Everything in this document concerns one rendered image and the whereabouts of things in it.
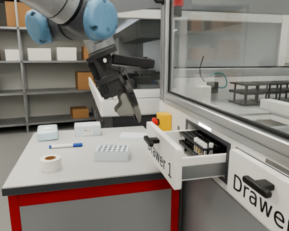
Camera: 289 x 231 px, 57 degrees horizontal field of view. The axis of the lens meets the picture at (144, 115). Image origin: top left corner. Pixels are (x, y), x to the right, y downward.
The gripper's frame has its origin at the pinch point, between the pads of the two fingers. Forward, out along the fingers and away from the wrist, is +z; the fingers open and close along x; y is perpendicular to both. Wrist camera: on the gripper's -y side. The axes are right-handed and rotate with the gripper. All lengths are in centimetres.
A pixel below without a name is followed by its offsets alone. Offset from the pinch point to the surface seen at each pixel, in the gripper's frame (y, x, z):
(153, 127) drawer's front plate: -3.7, -4.7, 6.7
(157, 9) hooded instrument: -44, -77, -31
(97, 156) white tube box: 16.5, -24.6, 13.8
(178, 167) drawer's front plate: -1.8, 15.1, 11.8
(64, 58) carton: 17, -373, -38
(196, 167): -6.5, 13.5, 15.2
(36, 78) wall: 73, -411, -26
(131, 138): 0, -46, 20
